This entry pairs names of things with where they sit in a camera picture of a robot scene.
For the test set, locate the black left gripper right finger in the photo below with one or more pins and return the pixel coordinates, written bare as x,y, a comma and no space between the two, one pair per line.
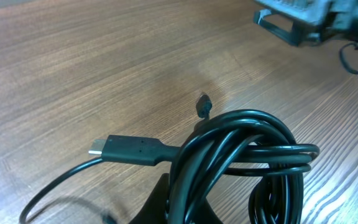
206,215

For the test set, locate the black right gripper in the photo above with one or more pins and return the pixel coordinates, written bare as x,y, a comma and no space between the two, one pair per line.
309,18

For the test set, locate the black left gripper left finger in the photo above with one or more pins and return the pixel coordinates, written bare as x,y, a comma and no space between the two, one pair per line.
154,210

